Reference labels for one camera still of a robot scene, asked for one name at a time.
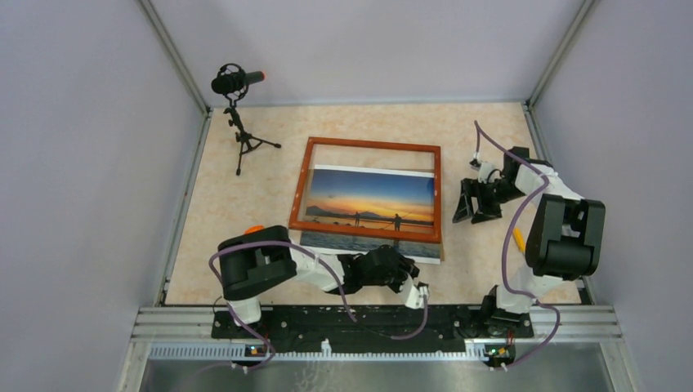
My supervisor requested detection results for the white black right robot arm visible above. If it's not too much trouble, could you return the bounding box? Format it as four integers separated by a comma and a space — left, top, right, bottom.
452, 146, 606, 336

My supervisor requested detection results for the aluminium front rail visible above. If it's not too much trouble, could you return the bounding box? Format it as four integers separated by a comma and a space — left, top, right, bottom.
132, 305, 623, 363

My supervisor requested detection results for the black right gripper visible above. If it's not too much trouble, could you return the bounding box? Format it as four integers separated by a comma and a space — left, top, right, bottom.
453, 178, 527, 225

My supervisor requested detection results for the orange curved lego piece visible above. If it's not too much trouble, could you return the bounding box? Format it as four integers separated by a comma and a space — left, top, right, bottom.
244, 225, 266, 234

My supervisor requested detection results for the black microphone tripod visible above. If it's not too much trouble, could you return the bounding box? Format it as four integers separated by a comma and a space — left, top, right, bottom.
223, 106, 282, 176

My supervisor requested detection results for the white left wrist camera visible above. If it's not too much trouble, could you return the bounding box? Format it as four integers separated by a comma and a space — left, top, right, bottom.
398, 280, 430, 310

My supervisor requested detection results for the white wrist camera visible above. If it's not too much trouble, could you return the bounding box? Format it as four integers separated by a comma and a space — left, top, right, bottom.
398, 280, 430, 310
469, 152, 497, 183

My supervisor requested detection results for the yellow handled screwdriver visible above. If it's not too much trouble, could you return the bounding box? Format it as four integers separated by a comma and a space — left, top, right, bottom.
512, 227, 526, 254

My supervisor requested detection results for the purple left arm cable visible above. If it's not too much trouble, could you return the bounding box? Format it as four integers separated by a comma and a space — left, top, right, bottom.
208, 240, 431, 374

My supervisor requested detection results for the sunset photo print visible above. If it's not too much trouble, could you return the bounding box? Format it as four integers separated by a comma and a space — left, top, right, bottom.
299, 165, 443, 265

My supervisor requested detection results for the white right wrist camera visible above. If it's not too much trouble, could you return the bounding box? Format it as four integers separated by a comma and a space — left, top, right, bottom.
469, 152, 497, 183

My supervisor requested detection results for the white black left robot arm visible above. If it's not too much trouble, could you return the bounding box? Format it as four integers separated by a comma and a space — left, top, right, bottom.
208, 225, 430, 338

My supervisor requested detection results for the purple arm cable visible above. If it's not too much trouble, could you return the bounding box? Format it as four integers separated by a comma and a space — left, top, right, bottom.
208, 240, 431, 374
472, 119, 561, 372

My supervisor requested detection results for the red wooden photo frame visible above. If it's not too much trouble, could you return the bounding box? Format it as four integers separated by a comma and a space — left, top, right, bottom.
288, 136, 442, 243

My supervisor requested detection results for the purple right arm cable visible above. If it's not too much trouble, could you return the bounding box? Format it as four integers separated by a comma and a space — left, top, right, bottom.
472, 119, 561, 372

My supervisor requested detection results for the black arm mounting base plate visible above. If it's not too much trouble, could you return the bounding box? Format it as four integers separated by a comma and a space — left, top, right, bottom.
211, 305, 534, 354

